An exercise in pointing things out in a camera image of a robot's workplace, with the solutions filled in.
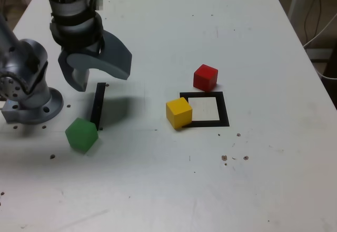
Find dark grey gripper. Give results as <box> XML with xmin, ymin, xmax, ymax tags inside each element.
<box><xmin>57</xmin><ymin>30</ymin><xmax>133</xmax><ymax>93</ymax></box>

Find green cube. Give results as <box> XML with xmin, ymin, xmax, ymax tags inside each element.
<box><xmin>65</xmin><ymin>118</ymin><xmax>99</xmax><ymax>153</ymax></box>

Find yellow cube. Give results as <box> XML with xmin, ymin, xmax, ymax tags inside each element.
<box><xmin>165</xmin><ymin>97</ymin><xmax>193</xmax><ymax>131</ymax></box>

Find red cube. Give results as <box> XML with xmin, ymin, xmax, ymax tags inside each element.
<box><xmin>193</xmin><ymin>64</ymin><xmax>219</xmax><ymax>92</ymax></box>

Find black tape square outline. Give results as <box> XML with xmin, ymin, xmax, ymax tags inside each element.
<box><xmin>179</xmin><ymin>91</ymin><xmax>230</xmax><ymax>128</ymax></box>

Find black tape strip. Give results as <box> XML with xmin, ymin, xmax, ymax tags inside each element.
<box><xmin>90</xmin><ymin>82</ymin><xmax>106</xmax><ymax>131</ymax></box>

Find grey box on floor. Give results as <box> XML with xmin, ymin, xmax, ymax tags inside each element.
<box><xmin>305</xmin><ymin>47</ymin><xmax>333</xmax><ymax>63</ymax></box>

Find white cable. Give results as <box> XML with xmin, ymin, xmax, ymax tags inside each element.
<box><xmin>314</xmin><ymin>61</ymin><xmax>337</xmax><ymax>80</ymax></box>
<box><xmin>302</xmin><ymin>13</ymin><xmax>337</xmax><ymax>49</ymax></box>

